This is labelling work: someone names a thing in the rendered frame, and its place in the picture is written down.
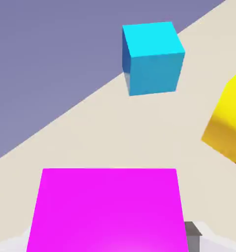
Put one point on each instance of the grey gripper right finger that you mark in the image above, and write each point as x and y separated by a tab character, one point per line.
196	238

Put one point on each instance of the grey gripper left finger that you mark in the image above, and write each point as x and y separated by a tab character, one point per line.
13	244

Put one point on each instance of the small magenta cube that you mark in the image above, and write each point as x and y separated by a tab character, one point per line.
108	210

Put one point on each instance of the small cyan cube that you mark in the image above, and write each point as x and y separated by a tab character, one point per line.
153	59

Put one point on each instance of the large yellow box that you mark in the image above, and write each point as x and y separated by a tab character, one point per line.
228	122

